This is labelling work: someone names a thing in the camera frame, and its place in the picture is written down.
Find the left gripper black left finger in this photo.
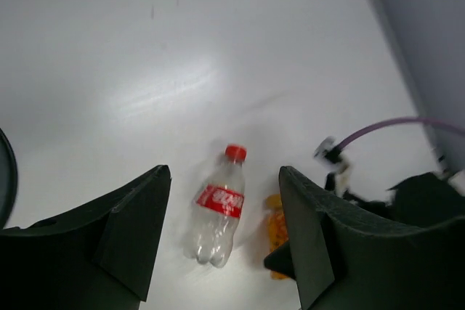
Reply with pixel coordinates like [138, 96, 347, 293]
[1, 165, 171, 309]

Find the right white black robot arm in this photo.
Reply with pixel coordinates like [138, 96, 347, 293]
[325, 172, 464, 228]

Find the dark bin with gold rim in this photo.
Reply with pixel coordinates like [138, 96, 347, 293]
[0, 130, 18, 229]

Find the clear bottle red label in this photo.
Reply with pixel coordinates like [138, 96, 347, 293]
[182, 144, 247, 269]

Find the small orange bottle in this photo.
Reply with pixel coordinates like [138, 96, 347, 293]
[264, 194, 295, 280]

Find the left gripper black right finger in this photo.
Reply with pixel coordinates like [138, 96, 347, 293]
[279, 166, 464, 309]

